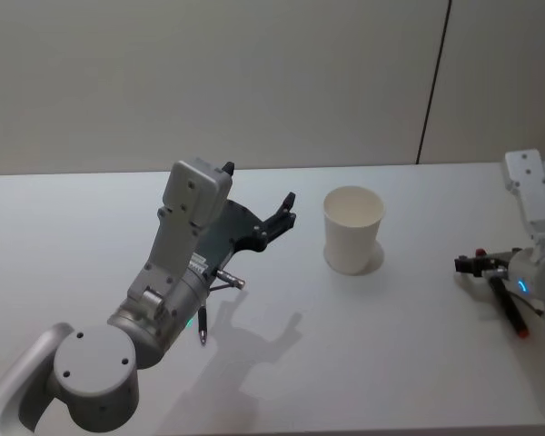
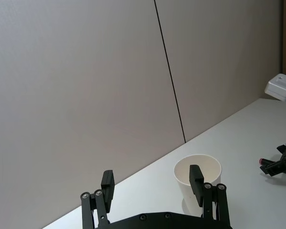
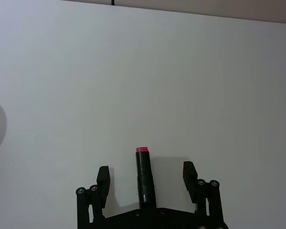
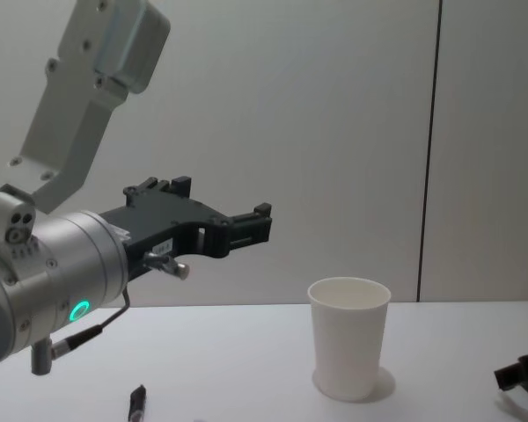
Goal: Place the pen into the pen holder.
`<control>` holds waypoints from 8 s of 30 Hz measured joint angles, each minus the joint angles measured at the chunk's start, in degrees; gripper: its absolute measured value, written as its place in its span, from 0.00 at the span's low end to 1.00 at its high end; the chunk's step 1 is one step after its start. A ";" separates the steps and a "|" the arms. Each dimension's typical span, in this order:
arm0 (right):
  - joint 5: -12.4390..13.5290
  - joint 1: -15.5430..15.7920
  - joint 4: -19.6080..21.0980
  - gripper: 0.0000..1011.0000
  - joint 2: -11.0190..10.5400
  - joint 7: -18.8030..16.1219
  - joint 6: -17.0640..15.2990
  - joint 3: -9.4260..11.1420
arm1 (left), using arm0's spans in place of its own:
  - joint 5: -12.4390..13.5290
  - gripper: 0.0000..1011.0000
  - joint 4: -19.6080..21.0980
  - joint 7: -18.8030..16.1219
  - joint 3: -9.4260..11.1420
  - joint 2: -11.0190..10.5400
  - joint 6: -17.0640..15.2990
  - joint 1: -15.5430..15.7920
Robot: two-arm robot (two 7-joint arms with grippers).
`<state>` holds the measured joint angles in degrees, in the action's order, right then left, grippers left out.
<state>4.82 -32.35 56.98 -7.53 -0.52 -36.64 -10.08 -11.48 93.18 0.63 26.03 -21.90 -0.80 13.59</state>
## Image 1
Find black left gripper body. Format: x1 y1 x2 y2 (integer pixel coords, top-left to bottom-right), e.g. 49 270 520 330
189 198 274 276

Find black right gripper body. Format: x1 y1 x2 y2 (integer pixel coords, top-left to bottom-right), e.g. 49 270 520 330
474 247 510 280

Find black marker red cap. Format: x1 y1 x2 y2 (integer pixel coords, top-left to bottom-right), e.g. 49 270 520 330
487 276 531 340

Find white paper cup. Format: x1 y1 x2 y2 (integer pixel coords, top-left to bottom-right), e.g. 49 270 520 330
322 184 386 276

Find thin dark cable silver plugs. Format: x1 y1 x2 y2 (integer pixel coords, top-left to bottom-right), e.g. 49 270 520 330
198 267 249 348

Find thin black wall cable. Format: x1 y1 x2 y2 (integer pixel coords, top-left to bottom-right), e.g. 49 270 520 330
414 0 454 165

